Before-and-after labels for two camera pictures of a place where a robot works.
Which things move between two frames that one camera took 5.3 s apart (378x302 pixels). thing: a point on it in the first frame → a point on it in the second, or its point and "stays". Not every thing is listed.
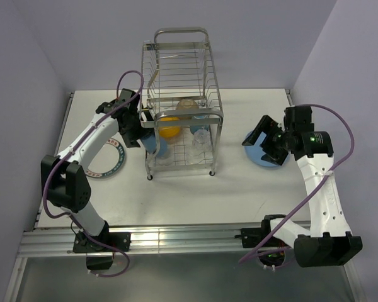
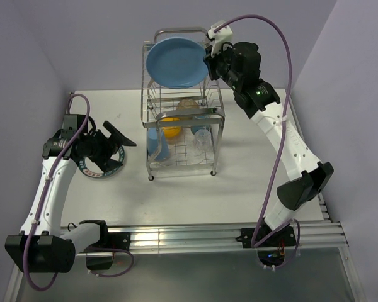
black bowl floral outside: [187, 104] stays
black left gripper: [131, 139] → [104, 161]
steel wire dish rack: [181, 98] stays
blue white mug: [194, 128] stays
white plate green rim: [108, 161] stays
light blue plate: [254, 153] → [177, 63]
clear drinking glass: [202, 141] stays
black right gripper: [268, 126] → [226, 50]
